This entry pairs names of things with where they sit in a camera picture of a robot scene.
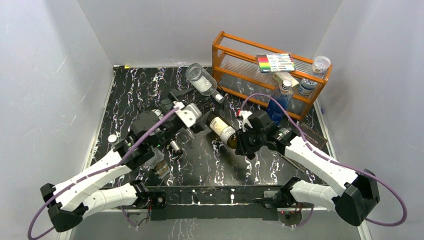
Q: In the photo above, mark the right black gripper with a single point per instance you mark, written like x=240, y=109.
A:
x=243, y=148

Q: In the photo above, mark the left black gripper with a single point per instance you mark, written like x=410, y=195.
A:
x=200, y=126

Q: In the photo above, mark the dark olive wine bottle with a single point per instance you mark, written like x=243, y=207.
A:
x=223, y=129

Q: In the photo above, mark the blue glass bottle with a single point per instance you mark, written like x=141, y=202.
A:
x=283, y=94

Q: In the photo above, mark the square clear liquor bottle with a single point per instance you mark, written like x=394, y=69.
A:
x=158, y=164

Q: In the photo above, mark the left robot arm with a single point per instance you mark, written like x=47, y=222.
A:
x=71, y=201

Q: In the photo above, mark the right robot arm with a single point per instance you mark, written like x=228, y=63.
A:
x=350, y=194

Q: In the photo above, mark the large clear glass bottle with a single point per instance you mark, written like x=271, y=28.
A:
x=203, y=81

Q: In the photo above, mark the orange wooden shelf rack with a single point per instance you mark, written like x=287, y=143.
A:
x=237, y=72

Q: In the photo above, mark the round clear glass bottle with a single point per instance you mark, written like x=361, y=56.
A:
x=117, y=144

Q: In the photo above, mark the brown book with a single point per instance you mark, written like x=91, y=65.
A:
x=315, y=139

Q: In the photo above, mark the small white carton box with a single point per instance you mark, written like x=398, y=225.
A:
x=281, y=76

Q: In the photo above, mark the coloured marker pen set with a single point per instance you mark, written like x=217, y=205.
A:
x=275, y=62

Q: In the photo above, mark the clear plastic jar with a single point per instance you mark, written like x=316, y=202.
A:
x=320, y=66

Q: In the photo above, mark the black wire wine rack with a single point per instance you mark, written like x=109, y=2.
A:
x=199, y=100

